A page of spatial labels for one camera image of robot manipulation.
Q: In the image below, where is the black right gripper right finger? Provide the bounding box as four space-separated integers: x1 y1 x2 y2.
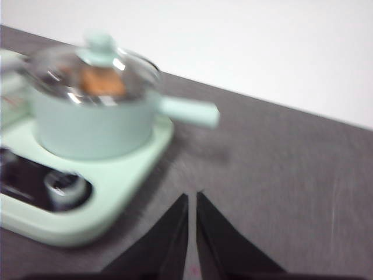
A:
195 191 286 280

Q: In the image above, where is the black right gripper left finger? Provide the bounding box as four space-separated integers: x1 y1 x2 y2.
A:
101 192 190 280

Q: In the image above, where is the brown potato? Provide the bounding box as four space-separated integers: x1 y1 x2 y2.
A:
80 66 126 97

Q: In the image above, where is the mint green steamer pot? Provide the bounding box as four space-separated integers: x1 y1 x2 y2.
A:
30 84 221 160

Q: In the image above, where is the mint green griddle lid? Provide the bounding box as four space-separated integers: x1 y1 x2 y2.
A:
0 49 33 126

